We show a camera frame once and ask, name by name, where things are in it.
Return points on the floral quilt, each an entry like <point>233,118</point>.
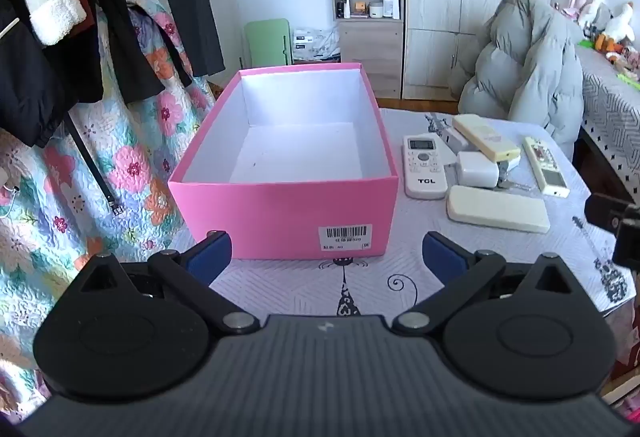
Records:
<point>135,157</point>

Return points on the wooden shelf unit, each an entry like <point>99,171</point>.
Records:
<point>370,57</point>

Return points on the pink cardboard box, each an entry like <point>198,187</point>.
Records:
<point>280,212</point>

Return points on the cream remote control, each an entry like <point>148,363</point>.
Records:
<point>482,134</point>

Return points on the bed with grey patterned sheet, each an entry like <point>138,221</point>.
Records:
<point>610,107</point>

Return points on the small white plug adapter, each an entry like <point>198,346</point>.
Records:
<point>454,137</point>

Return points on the metal keys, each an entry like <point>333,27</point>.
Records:
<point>515,185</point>

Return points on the stack of printed packets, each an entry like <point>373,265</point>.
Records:
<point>315,42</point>

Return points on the white remote with display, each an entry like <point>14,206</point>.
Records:
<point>425,177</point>

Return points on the black belt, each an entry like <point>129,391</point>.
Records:
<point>95,167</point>

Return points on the white plush toy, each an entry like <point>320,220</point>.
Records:
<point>595,12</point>
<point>620,24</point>

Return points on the black jacket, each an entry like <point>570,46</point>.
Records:
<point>30,87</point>

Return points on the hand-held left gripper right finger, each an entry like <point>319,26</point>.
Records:
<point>442,258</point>

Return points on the white charger adapter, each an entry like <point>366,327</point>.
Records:
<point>477,169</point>

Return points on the black ruffled top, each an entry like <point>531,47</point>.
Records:
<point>130,62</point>

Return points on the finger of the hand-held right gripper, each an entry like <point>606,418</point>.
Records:
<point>602,212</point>
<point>630,242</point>

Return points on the grey puffer jacket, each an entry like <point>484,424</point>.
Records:
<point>525,67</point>

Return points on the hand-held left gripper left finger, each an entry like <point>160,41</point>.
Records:
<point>210,253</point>

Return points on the patterned white remote control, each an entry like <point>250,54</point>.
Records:
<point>547,167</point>

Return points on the printed white tablecloth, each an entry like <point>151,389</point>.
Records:
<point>300,282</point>

